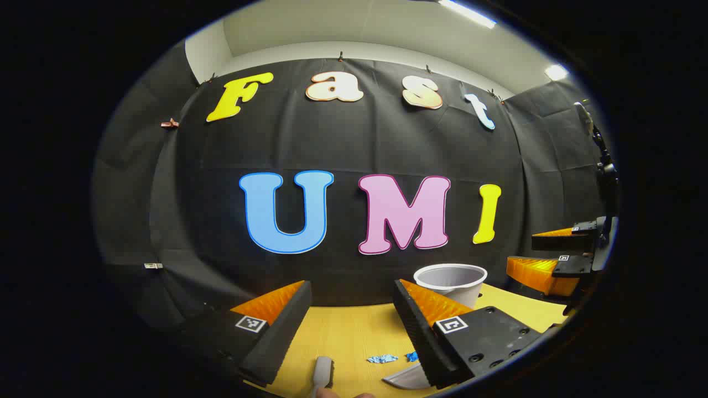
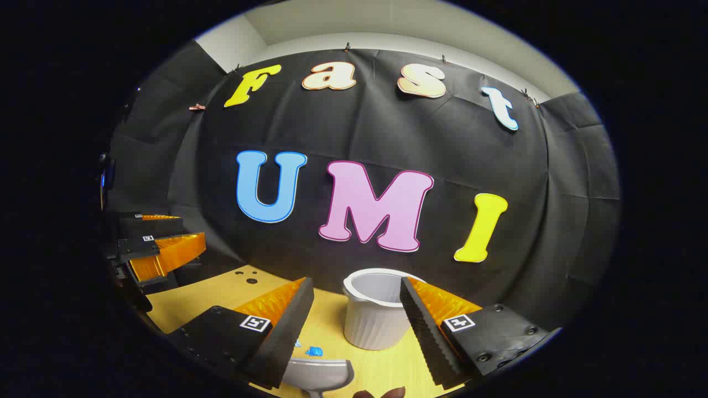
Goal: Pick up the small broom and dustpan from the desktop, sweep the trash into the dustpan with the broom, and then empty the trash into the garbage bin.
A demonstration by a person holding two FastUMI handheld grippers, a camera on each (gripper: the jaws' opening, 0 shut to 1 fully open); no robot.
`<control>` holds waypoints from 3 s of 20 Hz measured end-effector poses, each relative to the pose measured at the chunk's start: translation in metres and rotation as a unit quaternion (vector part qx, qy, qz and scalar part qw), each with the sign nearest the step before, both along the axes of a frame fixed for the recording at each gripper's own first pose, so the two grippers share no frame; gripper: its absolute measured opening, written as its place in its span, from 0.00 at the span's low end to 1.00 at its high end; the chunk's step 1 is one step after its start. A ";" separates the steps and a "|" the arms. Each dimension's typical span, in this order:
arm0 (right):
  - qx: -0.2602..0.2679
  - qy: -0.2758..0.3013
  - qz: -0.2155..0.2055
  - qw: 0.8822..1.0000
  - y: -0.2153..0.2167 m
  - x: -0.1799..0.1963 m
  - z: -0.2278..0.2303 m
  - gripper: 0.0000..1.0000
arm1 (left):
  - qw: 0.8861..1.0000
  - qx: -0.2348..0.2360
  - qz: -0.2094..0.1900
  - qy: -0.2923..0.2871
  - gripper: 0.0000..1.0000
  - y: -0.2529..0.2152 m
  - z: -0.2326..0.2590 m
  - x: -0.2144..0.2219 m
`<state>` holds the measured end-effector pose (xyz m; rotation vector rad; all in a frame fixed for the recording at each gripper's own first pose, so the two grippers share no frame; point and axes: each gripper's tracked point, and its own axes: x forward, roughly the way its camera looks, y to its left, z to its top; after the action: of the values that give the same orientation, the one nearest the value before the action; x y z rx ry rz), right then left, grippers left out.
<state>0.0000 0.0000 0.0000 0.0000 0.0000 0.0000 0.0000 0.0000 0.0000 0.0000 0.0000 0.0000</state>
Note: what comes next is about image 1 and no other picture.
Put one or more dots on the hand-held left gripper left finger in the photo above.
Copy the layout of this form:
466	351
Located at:
279	337

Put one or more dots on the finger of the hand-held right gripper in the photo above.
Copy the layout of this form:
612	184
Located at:
572	266
558	243

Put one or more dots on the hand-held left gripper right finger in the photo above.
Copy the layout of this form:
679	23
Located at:
423	342

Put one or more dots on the dark blue paper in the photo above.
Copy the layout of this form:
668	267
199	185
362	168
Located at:
412	356

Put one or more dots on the grey dustpan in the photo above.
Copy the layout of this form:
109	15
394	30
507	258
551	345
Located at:
412	378

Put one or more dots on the light blue paper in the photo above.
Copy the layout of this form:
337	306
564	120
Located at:
383	359

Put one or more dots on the small grey broom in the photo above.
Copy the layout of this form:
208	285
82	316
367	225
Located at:
323	373

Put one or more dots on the white ribbed garbage bin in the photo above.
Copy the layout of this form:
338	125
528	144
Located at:
459	287

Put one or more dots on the wooden desktop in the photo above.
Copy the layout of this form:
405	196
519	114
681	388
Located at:
348	337

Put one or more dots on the ceiling light panel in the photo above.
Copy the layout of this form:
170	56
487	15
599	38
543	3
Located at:
556	72

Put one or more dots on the ceiling light strip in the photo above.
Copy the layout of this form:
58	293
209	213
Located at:
467	13

